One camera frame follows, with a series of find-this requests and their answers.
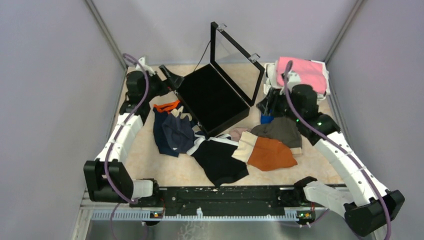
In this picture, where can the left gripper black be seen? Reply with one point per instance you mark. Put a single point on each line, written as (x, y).
(168, 85)

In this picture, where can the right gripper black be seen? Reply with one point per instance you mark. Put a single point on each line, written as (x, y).
(270, 103)

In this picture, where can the royal blue underwear white trim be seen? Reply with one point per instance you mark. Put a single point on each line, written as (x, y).
(266, 118)

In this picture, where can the olive grey underwear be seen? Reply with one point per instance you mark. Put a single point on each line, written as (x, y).
(284, 130)

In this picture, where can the navy underwear orange waistband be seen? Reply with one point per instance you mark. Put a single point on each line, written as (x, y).
(161, 112)

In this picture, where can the dark blue underwear cream waistband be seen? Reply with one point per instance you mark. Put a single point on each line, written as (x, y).
(178, 130)

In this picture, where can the black display case glass lid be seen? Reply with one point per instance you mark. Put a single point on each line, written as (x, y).
(221, 93)

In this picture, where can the orange underwear cream waistband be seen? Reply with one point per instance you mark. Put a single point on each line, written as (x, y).
(263, 153)

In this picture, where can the black underwear white trim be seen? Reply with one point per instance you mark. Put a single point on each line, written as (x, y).
(214, 155)

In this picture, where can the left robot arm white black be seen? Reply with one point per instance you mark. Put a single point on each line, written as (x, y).
(106, 177)

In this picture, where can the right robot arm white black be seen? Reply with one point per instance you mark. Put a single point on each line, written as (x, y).
(367, 205)

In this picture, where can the pale pink underwear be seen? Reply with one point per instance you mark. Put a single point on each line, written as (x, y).
(237, 132)

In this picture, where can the white cloths in basket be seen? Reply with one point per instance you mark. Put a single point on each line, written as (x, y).
(271, 74)

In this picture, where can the white plastic basket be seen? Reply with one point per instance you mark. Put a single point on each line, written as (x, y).
(270, 84)

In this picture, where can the pink folded cloth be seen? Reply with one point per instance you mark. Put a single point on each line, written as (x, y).
(303, 71)

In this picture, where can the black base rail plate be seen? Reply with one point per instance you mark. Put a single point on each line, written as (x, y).
(225, 201)

